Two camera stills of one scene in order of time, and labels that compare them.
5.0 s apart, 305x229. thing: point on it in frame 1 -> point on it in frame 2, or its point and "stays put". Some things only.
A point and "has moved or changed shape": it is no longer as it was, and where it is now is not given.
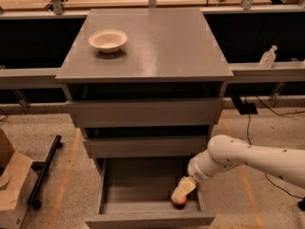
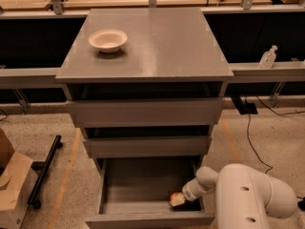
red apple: [179, 202] has moved or changed shape
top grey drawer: [185, 113] stays put
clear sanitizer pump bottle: [268, 58] stays put
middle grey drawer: [138, 147] stays put
